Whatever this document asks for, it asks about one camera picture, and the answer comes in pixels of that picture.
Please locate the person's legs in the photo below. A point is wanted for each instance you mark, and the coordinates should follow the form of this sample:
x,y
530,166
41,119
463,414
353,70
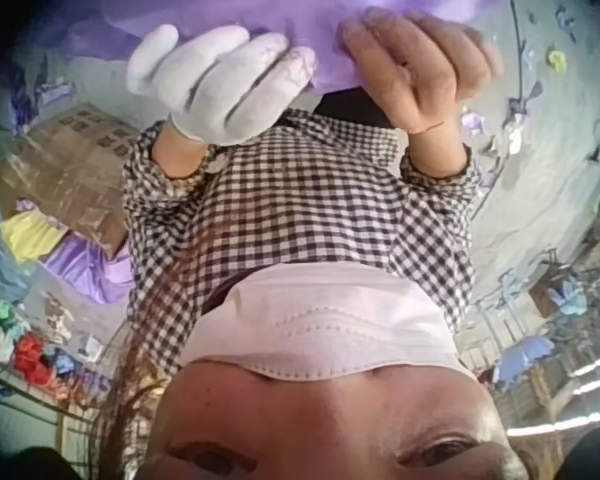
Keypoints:
x,y
352,107

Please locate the shiny purple cloth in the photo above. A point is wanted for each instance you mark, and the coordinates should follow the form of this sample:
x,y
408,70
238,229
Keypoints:
x,y
87,270

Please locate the white fabric scrap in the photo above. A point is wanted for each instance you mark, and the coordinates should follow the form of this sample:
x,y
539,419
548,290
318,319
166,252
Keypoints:
x,y
512,141

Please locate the brown cardboard box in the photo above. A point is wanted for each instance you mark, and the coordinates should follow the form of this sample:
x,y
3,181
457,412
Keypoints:
x,y
65,170

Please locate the light blue cloth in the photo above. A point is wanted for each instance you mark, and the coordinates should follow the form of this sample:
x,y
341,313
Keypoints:
x,y
569,299

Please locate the person's left hand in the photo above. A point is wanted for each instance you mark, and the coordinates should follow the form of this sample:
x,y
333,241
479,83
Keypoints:
x,y
205,95

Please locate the wooden crate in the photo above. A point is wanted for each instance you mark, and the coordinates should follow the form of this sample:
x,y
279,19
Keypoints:
x,y
545,295

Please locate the yellow-green fabric scrap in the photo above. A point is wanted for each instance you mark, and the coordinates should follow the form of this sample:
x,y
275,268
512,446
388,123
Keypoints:
x,y
556,59

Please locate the yellow cloth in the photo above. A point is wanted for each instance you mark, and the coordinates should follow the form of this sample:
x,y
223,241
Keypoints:
x,y
32,235

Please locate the heap of colourful cloths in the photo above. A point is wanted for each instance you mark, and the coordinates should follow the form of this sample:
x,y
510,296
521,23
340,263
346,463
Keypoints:
x,y
35,355

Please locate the purple fabric sheet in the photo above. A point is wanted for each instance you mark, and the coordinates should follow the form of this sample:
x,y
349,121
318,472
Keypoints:
x,y
290,17

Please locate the small purple fabric scrap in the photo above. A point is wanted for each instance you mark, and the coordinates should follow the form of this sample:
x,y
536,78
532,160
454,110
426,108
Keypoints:
x,y
472,122

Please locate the person's right hand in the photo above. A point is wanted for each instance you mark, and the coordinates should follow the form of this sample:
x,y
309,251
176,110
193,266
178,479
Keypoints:
x,y
430,85

